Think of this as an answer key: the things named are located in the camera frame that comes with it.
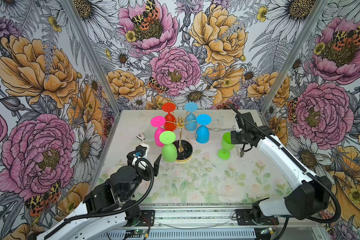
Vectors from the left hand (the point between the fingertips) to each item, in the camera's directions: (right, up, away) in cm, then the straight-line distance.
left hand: (151, 156), depth 66 cm
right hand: (+42, +5, +16) cm, 46 cm away
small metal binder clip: (+50, -4, +30) cm, 59 cm away
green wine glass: (+36, +4, +14) cm, 39 cm away
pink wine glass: (+2, +15, +9) cm, 18 cm away
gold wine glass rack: (+15, -2, +33) cm, 36 cm away
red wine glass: (+7, +16, +19) cm, 26 cm away
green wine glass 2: (+7, 0, +9) cm, 11 cm away
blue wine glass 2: (+18, +16, +20) cm, 31 cm away
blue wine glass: (+24, +10, +16) cm, 30 cm away
